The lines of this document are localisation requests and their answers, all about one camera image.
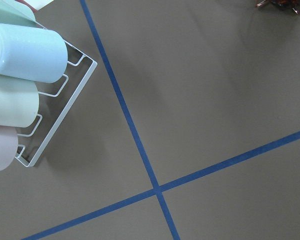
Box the mint green cup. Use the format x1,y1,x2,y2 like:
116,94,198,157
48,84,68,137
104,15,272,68
0,0,37,27

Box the white wire cup rack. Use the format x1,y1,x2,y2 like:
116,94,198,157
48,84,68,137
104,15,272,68
15,20,98,168

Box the copper wire bottle rack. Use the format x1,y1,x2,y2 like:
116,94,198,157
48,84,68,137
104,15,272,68
254,0,300,15

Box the light blue cup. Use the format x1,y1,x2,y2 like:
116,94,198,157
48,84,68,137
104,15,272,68
0,23,68,83

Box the pink cup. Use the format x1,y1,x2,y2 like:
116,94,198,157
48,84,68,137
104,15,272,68
0,125,18,171

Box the pale green cup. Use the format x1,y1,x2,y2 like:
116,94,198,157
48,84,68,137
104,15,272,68
0,75,39,128

